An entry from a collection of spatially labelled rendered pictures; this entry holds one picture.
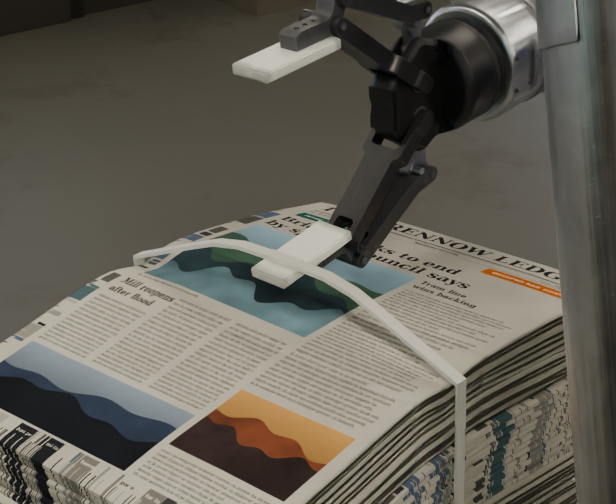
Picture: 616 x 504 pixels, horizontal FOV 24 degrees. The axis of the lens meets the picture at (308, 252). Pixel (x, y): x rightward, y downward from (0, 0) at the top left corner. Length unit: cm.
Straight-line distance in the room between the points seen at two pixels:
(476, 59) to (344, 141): 343
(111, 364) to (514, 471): 28
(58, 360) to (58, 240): 290
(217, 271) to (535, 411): 24
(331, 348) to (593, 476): 37
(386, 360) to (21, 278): 280
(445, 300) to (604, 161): 45
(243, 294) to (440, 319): 14
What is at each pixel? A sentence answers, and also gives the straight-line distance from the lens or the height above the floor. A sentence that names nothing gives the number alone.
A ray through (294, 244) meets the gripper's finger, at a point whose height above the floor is 123.
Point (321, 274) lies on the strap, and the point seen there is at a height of 123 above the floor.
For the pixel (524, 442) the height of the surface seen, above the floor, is 110.
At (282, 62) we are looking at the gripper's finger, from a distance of 90.
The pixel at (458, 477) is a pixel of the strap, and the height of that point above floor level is 113.
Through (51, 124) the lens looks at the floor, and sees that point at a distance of 464.
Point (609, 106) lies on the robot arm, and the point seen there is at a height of 147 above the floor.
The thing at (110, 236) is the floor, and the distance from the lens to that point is 387.
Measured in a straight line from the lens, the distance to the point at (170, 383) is 93.
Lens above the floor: 166
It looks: 26 degrees down
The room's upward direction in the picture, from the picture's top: straight up
